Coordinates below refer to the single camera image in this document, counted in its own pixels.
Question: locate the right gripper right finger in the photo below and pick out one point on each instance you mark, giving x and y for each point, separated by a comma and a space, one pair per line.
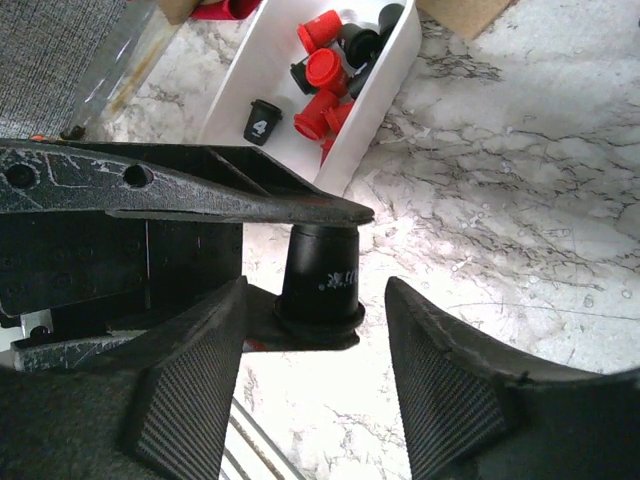
473, 407

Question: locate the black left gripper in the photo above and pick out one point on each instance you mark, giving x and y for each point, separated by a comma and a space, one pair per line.
87, 268

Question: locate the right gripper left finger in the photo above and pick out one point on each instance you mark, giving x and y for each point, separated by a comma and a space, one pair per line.
154, 424

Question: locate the black coffee capsule number four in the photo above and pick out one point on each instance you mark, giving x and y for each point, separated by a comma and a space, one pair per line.
262, 120

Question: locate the white plastic storage basket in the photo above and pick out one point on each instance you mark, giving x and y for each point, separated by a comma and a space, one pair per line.
260, 70

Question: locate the black coffee capsule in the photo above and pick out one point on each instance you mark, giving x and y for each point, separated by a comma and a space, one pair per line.
361, 44

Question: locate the tan scouring pad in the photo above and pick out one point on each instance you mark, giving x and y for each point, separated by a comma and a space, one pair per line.
466, 18

